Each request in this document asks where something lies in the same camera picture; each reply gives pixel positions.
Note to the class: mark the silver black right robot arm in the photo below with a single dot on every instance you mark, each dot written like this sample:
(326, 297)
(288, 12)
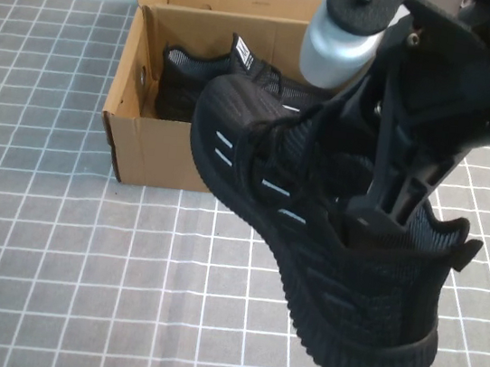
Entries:
(331, 54)

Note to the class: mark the grey white-grid tablecloth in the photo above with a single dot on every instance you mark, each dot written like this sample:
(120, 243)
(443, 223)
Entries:
(79, 260)

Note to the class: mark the black knit sneaker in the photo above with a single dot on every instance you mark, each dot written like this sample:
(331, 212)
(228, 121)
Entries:
(181, 83)
(347, 298)

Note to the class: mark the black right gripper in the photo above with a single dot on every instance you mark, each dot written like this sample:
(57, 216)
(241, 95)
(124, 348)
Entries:
(441, 83)

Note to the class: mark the brown cardboard shoe box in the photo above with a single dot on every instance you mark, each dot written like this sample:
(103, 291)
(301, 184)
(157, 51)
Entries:
(153, 157)

